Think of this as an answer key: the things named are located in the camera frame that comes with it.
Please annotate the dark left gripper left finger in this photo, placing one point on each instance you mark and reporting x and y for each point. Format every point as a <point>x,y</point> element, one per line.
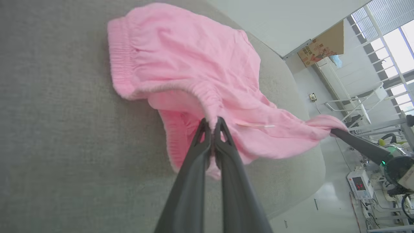
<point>187,187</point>

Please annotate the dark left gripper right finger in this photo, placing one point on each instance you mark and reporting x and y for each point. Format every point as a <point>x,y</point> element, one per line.
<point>239,194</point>

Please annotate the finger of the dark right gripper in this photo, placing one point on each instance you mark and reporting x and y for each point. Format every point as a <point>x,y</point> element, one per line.
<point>359,144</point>

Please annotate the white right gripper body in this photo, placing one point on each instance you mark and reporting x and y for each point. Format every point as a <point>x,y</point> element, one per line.
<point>401,168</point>

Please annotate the pink cloth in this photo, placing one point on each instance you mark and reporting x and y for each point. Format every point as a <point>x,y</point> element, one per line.
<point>194,58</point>

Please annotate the yellow green object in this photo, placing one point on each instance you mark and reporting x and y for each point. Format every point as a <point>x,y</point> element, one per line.
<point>386,140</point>

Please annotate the white power supply red display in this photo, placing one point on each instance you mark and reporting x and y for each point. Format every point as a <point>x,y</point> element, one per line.
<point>359,185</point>

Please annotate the white metal rack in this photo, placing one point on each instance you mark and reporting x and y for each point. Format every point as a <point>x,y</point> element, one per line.
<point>351,74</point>

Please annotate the printed cardboard box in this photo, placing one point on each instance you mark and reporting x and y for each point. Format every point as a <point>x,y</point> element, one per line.
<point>323,48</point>

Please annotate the window with blinds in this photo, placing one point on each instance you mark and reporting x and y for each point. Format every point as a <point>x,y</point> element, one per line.
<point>394,45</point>

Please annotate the grey upholstered sofa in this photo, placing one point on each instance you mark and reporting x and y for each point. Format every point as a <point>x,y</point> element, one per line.
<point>64,129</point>

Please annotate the grey metal frame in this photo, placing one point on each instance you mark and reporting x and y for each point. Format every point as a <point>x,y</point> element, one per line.
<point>381,124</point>

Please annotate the wall socket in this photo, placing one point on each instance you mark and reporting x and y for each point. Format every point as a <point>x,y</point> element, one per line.
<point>312,97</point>

